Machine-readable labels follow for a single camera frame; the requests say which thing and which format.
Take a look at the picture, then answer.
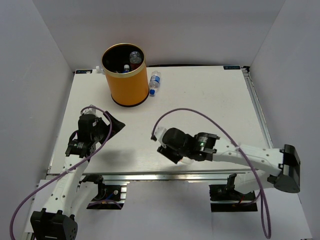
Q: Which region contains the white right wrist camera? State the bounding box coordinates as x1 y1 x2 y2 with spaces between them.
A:
151 126 167 145

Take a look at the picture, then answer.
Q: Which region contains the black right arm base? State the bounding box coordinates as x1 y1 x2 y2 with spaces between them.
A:
209 173 260 213

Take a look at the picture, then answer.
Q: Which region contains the blue label plastic bottle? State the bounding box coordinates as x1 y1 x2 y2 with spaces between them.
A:
148 70 162 97

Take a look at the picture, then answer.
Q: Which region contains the red label plastic bottle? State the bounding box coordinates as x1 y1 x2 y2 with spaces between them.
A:
129 51 142 71

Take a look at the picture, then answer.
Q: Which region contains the orange cylindrical bin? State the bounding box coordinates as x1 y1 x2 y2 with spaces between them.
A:
101 43 149 108

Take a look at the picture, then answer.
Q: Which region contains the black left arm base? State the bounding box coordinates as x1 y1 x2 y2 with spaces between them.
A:
78 174 128 210

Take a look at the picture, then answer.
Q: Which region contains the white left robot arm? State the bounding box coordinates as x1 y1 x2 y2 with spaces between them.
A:
30 107 125 240

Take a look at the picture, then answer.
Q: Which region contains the yellow cap clear bottle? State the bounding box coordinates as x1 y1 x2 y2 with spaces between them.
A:
179 157 195 165

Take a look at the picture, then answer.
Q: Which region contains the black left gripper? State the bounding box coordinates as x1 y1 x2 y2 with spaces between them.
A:
91 111 125 144

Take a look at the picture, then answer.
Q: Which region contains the white connector behind bin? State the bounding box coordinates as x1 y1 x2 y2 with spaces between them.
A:
96 65 105 74

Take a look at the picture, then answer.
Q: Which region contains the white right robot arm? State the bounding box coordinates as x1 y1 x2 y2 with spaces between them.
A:
151 127 301 200

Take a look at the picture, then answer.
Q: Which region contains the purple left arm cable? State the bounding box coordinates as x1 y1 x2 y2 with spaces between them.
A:
9 105 123 240

